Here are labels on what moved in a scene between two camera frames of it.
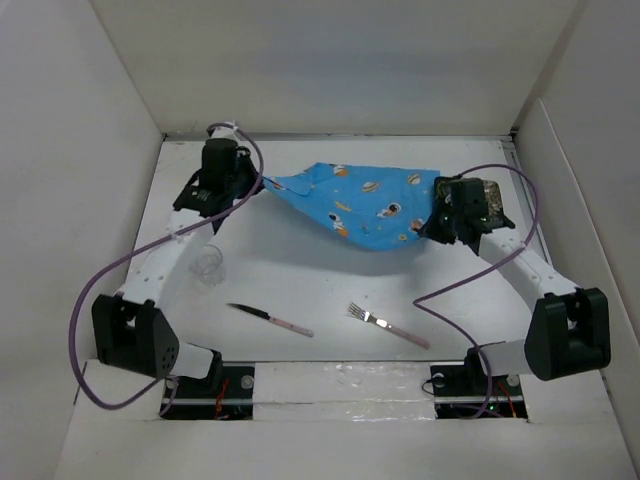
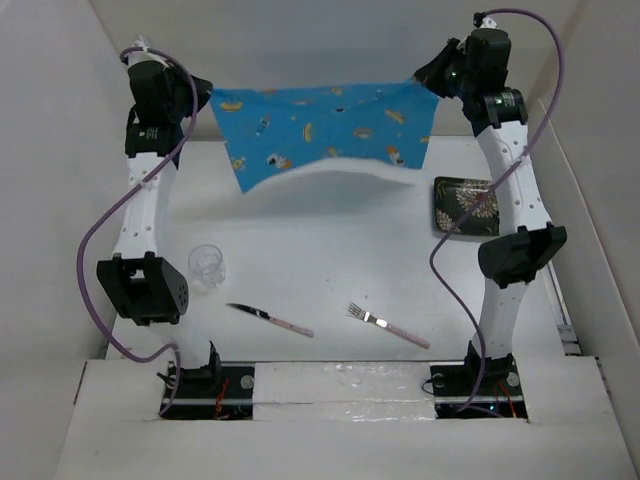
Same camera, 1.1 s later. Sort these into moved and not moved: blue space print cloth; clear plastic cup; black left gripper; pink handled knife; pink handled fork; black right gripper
Moved: blue space print cloth; black left gripper; black right gripper
Not moved: pink handled fork; clear plastic cup; pink handled knife
